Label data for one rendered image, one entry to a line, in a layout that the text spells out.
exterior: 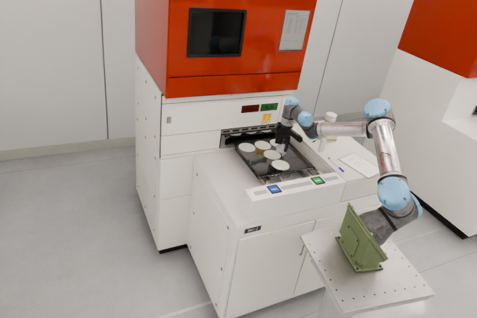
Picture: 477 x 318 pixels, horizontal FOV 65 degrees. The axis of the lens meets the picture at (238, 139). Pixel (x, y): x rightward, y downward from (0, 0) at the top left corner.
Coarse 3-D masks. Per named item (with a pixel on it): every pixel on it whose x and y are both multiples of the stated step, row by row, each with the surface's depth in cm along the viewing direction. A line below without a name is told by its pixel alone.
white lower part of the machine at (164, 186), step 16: (144, 128) 247; (144, 144) 252; (144, 160) 258; (160, 160) 215; (176, 160) 220; (192, 160) 225; (144, 176) 265; (160, 176) 221; (176, 176) 226; (144, 192) 272; (160, 192) 227; (176, 192) 232; (144, 208) 280; (160, 208) 233; (176, 208) 239; (160, 224) 240; (176, 224) 246; (160, 240) 247; (176, 240) 254
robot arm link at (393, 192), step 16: (368, 112) 169; (384, 112) 166; (368, 128) 171; (384, 128) 164; (384, 144) 160; (384, 160) 156; (384, 176) 151; (400, 176) 149; (384, 192) 147; (400, 192) 144; (400, 208) 145
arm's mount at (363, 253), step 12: (348, 216) 167; (348, 228) 167; (360, 228) 158; (336, 240) 176; (348, 240) 167; (360, 240) 158; (372, 240) 152; (348, 252) 167; (360, 252) 158; (372, 252) 157; (384, 252) 161; (360, 264) 159; (372, 264) 161
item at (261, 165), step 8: (240, 152) 217; (248, 152) 219; (256, 152) 220; (288, 152) 225; (296, 152) 226; (248, 160) 211; (256, 160) 212; (264, 160) 213; (272, 160) 214; (288, 160) 216; (296, 160) 217; (304, 160) 218; (256, 168) 205; (264, 168) 206; (272, 168) 207; (288, 168) 209; (296, 168) 210
